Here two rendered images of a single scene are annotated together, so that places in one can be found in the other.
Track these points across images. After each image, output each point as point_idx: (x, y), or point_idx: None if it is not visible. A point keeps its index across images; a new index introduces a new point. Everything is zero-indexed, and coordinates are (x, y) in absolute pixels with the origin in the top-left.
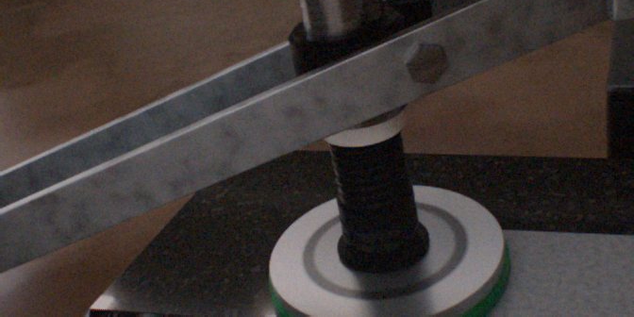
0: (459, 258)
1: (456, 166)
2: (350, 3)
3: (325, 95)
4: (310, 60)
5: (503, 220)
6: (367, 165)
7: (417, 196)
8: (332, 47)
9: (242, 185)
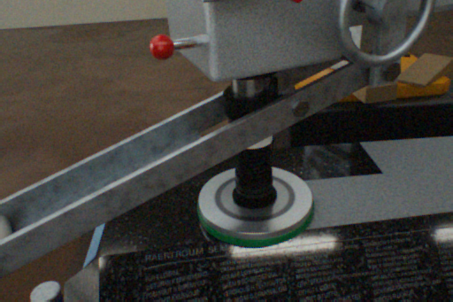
0: (294, 196)
1: None
2: (263, 81)
3: (257, 125)
4: (244, 109)
5: None
6: (258, 157)
7: None
8: (257, 102)
9: None
